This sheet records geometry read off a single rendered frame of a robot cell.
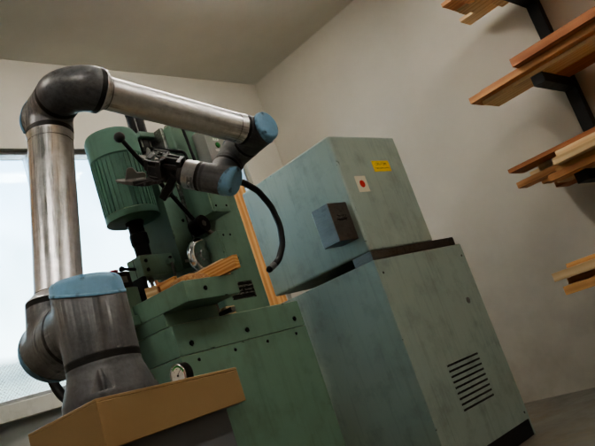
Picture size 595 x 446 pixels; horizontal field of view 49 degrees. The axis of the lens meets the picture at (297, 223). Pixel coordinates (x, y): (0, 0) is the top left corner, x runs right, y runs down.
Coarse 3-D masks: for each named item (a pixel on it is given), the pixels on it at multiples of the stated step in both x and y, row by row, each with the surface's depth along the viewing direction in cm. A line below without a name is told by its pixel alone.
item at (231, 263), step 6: (228, 258) 189; (234, 258) 188; (216, 264) 192; (222, 264) 190; (228, 264) 189; (234, 264) 188; (204, 270) 195; (210, 270) 193; (216, 270) 192; (222, 270) 190; (228, 270) 189; (234, 270) 190; (210, 276) 194
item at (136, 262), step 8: (144, 256) 208; (152, 256) 211; (160, 256) 213; (168, 256) 216; (128, 264) 210; (136, 264) 207; (144, 264) 207; (152, 264) 210; (160, 264) 212; (136, 272) 208; (144, 272) 206; (152, 272) 208; (160, 272) 211; (168, 272) 213; (176, 272) 216; (152, 280) 210
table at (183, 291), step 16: (176, 288) 180; (192, 288) 180; (208, 288) 185; (224, 288) 189; (144, 304) 188; (160, 304) 184; (176, 304) 180; (192, 304) 186; (208, 304) 196; (144, 320) 188
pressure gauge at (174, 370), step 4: (176, 364) 171; (180, 364) 171; (184, 364) 172; (188, 364) 172; (172, 368) 172; (176, 368) 172; (180, 368) 171; (184, 368) 170; (188, 368) 171; (172, 372) 173; (176, 372) 172; (180, 372) 171; (184, 372) 169; (188, 372) 170; (192, 372) 171; (172, 376) 173; (176, 376) 172; (180, 376) 171; (184, 376) 170; (188, 376) 170; (192, 376) 171; (172, 380) 173; (176, 380) 172
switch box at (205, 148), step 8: (192, 136) 236; (200, 136) 234; (208, 136) 234; (200, 144) 234; (208, 144) 232; (200, 152) 234; (208, 152) 232; (216, 152) 234; (200, 160) 234; (208, 160) 232
